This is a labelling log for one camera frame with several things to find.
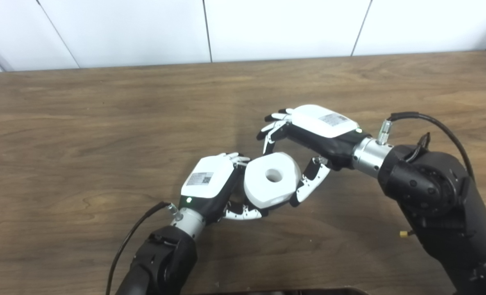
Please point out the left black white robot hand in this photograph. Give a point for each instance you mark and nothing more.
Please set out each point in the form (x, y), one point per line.
(208, 180)

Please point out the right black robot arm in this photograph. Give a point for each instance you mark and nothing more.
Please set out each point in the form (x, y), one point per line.
(439, 196)

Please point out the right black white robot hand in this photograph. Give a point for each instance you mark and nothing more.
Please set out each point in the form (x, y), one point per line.
(325, 125)

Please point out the round white plastic piece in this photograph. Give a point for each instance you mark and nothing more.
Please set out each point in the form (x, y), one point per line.
(263, 188)

